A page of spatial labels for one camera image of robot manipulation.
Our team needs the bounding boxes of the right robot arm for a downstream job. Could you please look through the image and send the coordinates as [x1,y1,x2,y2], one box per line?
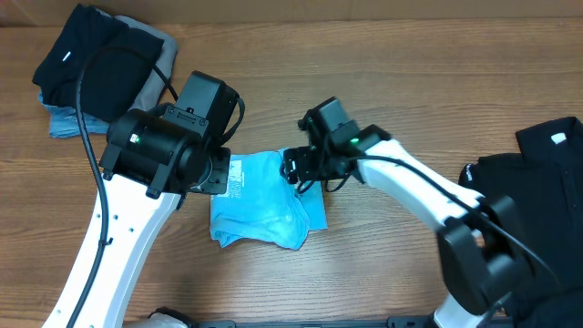
[281,97,536,327]

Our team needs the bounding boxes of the folded grey garment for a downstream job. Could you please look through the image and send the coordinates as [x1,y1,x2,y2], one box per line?
[116,15,178,110]

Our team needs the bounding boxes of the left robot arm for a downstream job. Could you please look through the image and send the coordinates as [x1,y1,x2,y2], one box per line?
[45,71,244,327]

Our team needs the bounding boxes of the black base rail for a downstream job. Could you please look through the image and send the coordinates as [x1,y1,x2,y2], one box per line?
[122,307,456,328]

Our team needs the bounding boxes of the folded black garment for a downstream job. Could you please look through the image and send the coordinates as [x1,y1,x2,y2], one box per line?
[32,4,163,122]

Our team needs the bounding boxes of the black garment at right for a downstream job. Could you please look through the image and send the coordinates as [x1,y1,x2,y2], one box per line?
[458,117,582,327]

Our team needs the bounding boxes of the folded blue jeans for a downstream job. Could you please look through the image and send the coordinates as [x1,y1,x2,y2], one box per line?
[38,93,109,138]

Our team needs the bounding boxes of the light blue printed t-shirt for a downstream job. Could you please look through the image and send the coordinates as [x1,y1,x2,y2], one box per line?
[210,149,328,251]

